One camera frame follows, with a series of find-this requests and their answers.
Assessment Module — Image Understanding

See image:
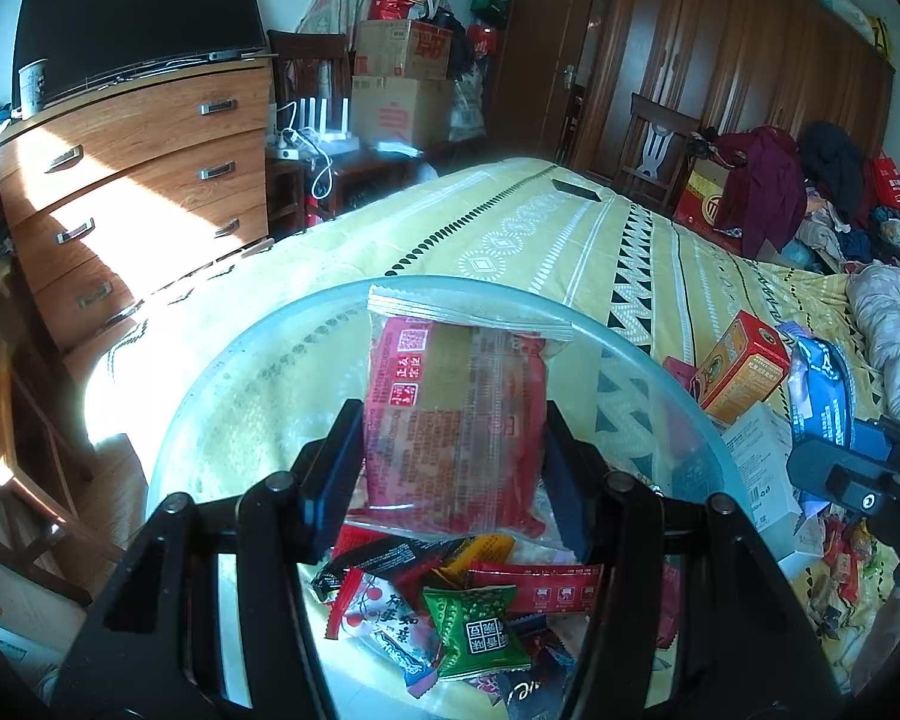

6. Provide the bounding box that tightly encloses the blue white snack bag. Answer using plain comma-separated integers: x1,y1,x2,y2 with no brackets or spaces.
787,327,857,449

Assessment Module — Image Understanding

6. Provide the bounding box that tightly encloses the clear blue plastic bowl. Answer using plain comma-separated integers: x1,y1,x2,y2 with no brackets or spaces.
142,274,756,720

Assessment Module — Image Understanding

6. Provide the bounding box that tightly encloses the large red snack pack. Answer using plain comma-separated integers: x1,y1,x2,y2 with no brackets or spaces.
347,286,572,538

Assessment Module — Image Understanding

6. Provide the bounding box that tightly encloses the grey white 1377 box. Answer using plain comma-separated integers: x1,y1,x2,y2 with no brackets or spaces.
724,401,802,554

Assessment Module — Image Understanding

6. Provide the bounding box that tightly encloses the yellow patterned bed sheet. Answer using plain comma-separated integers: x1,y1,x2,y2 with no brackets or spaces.
82,160,888,499

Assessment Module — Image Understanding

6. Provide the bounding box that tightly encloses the grey floral quilt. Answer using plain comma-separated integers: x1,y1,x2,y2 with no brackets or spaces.
847,263,900,421

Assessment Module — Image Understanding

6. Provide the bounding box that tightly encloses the red yellow carton box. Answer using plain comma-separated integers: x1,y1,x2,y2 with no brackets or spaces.
689,310,790,426

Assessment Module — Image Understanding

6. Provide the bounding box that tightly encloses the green candy packet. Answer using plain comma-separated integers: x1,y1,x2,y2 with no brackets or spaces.
422,585,532,679

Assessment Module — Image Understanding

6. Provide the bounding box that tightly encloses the pink flat box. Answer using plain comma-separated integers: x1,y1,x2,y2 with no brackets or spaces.
662,356,696,390

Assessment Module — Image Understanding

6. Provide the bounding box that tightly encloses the maroon jacket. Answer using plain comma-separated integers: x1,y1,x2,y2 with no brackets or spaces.
713,125,806,259

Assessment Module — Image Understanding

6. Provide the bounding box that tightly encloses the red gift box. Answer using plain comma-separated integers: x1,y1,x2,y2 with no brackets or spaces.
673,160,741,255

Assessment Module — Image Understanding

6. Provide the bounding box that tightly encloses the wooden chest of drawers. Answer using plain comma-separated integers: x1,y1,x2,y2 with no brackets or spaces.
0,59,271,353

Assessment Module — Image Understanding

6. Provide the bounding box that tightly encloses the white wifi router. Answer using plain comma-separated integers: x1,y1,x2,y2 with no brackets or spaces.
292,98,361,156

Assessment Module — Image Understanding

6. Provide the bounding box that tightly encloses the wooden chair by wardrobe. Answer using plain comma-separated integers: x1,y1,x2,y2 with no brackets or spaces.
613,94,701,215

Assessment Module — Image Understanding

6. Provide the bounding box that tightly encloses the lower cardboard box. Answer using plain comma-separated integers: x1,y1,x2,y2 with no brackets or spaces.
351,76,453,149

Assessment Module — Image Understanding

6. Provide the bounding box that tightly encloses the cardboard box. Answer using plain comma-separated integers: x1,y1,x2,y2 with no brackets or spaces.
352,20,453,80
351,76,453,149

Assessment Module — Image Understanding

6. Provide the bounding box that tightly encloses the black phone on bed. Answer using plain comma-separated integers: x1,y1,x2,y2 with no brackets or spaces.
551,179,601,202

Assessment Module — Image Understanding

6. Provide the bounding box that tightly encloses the dark wooden side chair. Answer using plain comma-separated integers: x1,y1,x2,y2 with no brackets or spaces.
268,29,352,130

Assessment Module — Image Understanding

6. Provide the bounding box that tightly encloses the upper cardboard box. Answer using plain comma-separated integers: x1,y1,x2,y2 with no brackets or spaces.
352,20,453,80

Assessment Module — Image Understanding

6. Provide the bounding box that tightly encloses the black flat television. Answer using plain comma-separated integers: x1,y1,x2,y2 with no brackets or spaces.
13,0,266,99

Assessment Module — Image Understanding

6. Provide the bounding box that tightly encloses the dark wooden wardrobe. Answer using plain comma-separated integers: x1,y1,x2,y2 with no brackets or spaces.
484,0,894,184

